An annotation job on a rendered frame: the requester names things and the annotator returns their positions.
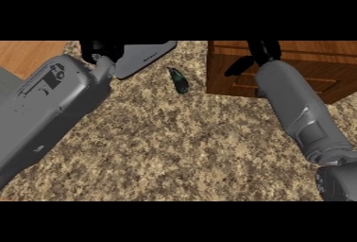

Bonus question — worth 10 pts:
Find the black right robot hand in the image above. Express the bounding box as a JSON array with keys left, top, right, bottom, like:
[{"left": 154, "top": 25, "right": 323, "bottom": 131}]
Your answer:
[{"left": 222, "top": 40, "right": 283, "bottom": 78}]

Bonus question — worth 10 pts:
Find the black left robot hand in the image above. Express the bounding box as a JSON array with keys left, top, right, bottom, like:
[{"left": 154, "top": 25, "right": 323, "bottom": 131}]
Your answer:
[{"left": 78, "top": 40, "right": 137, "bottom": 66}]

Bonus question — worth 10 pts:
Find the brown wooden drawer cabinet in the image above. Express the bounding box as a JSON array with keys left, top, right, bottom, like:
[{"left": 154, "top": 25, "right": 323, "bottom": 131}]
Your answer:
[{"left": 205, "top": 40, "right": 357, "bottom": 105}]

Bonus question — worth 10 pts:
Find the flat grey appliance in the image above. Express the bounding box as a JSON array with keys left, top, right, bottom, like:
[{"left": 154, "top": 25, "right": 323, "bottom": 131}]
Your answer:
[{"left": 113, "top": 40, "right": 178, "bottom": 80}]

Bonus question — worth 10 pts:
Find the dark green bottle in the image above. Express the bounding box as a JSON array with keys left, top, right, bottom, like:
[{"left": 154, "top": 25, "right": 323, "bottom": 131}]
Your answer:
[{"left": 165, "top": 66, "right": 191, "bottom": 95}]

